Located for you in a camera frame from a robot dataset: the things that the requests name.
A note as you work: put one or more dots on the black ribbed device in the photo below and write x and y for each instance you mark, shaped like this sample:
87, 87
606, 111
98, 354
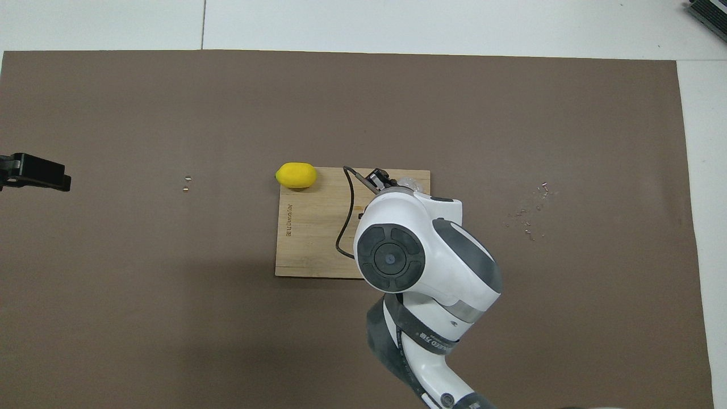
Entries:
710, 14

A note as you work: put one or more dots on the yellow lemon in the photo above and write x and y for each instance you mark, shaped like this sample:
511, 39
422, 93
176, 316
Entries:
296, 175

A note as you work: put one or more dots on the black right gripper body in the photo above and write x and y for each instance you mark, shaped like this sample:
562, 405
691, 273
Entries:
379, 179

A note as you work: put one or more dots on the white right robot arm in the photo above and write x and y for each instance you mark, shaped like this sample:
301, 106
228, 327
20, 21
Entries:
431, 250

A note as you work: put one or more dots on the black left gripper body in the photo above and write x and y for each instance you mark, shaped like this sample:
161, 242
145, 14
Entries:
4, 170

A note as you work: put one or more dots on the brown table mat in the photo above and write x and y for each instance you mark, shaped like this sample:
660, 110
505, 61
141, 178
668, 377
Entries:
170, 318

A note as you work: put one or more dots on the spilled water droplets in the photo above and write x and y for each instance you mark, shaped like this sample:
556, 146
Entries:
529, 234

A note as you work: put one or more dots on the bamboo cutting board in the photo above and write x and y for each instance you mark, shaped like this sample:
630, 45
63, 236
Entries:
312, 238

